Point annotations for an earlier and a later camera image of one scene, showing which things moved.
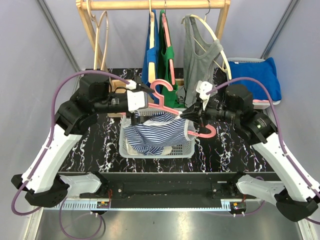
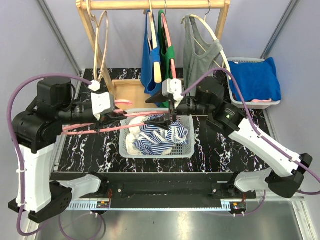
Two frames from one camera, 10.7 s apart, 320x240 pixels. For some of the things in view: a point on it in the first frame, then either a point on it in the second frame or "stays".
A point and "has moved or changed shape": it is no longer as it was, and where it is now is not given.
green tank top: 166,53 stays
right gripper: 193,113 to 163,122
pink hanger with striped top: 162,105 to 121,111
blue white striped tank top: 162,130 has moved or changed shape
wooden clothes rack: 120,86 stays
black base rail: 168,188 stays
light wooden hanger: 93,17 stays
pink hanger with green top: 169,45 stays
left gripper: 143,87 to 116,116
